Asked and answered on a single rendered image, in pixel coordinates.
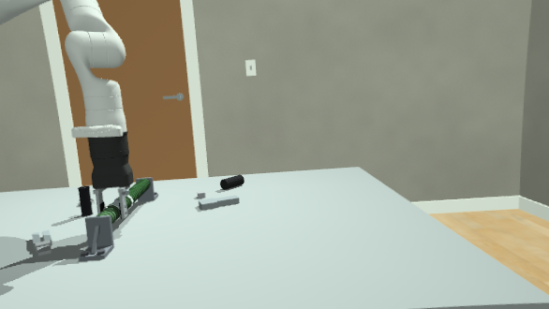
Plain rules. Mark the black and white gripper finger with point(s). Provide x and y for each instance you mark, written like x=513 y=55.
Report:
x=100 y=204
x=122 y=203

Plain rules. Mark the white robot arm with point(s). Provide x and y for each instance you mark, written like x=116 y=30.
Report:
x=85 y=47

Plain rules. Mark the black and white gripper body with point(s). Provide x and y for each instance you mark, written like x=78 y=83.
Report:
x=109 y=155

